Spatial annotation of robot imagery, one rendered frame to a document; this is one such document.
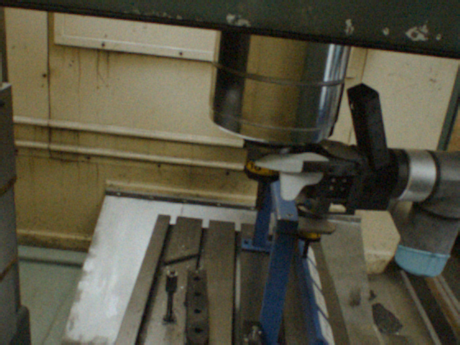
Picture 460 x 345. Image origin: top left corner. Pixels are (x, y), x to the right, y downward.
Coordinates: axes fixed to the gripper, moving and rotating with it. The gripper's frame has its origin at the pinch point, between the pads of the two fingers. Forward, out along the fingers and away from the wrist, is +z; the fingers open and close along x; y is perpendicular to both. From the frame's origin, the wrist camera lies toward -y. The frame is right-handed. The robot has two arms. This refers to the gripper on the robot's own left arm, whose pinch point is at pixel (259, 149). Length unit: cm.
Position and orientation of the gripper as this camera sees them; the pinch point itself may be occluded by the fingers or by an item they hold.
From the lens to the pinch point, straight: 66.1
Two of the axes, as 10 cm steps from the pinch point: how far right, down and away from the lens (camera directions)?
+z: -9.6, -0.6, -2.9
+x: -2.4, -4.0, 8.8
